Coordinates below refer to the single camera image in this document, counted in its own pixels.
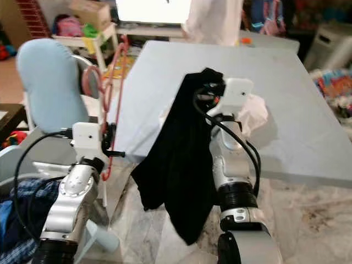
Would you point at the pink plastic hanger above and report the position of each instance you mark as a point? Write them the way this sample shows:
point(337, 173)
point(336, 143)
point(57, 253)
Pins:
point(86, 82)

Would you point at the black polo shirt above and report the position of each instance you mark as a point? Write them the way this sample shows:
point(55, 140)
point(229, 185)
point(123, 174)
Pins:
point(176, 165)

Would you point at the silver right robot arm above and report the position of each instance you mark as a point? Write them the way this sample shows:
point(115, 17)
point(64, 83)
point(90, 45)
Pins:
point(231, 170)

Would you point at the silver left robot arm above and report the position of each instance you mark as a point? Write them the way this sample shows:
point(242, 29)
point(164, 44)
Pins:
point(71, 203)

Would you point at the person in white clothes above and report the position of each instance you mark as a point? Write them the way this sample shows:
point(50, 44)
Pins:
point(214, 22)

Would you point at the chair with light blue cushion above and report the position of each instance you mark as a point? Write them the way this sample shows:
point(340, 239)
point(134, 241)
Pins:
point(52, 88)

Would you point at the blue plaid shirt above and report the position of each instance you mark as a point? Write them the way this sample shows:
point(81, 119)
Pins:
point(33, 190)

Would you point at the grey table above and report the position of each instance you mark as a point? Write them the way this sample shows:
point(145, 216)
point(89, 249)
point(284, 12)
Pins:
point(302, 110)

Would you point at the pink blue backpack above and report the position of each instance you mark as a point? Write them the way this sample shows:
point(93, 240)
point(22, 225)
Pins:
point(269, 16)

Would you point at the light blue plastic stool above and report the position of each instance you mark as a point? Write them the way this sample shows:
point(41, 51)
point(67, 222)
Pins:
point(104, 239)

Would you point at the bright television screen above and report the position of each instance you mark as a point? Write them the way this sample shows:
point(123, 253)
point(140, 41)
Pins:
point(151, 11)

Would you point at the dark wooden table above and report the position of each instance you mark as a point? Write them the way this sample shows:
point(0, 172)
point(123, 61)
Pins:
point(11, 113)

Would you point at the grey plastic basin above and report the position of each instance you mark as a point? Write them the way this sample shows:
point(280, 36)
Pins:
point(8, 162)

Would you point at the white toy shelf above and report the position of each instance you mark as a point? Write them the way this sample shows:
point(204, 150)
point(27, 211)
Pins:
point(77, 39)

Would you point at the pink bag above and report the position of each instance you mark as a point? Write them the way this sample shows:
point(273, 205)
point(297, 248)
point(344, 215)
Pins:
point(69, 27)

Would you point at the white air purifier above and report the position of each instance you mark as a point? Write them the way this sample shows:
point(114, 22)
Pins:
point(327, 47)

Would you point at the brown cardboard box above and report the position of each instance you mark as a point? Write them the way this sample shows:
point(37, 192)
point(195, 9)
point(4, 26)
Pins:
point(91, 14)

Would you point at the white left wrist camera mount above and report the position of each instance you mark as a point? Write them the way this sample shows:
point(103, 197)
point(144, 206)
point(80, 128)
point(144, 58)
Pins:
point(87, 140)

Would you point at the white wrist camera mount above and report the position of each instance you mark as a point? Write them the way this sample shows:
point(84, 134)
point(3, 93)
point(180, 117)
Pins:
point(237, 93)
point(87, 140)

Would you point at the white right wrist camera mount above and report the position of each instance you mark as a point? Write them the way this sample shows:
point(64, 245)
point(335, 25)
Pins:
point(237, 93)

